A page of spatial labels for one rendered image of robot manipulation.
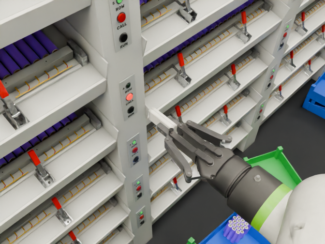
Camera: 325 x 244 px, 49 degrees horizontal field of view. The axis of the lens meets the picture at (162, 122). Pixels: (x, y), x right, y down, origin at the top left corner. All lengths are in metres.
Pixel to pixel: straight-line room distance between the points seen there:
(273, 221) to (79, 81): 0.43
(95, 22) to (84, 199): 0.53
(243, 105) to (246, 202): 0.91
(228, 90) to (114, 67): 0.63
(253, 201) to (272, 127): 1.33
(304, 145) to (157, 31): 1.26
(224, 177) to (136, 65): 0.29
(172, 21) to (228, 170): 0.37
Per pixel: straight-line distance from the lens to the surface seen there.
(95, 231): 1.19
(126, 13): 0.67
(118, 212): 1.20
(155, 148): 1.08
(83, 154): 0.84
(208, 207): 1.62
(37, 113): 0.68
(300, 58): 1.79
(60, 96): 0.69
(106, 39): 0.66
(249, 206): 0.62
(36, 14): 0.56
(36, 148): 0.83
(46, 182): 0.80
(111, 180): 1.03
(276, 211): 0.61
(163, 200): 1.44
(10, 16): 0.55
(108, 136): 0.87
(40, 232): 1.00
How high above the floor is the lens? 1.44
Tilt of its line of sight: 50 degrees down
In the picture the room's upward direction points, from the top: straight up
